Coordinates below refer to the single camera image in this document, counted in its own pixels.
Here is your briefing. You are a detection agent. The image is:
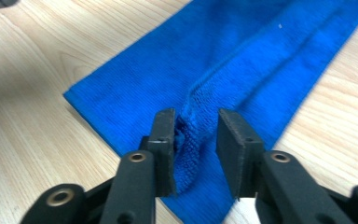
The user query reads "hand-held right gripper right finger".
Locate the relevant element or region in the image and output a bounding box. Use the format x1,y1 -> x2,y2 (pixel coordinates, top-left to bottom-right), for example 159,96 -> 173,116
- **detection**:
215,107 -> 266,201

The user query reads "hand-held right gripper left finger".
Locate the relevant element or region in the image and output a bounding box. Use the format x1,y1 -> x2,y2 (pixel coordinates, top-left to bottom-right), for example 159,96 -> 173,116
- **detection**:
139,107 -> 177,198

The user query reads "blue microfibre towel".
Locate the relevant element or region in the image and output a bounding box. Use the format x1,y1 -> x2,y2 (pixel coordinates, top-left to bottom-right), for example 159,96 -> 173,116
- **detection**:
62,0 -> 358,224

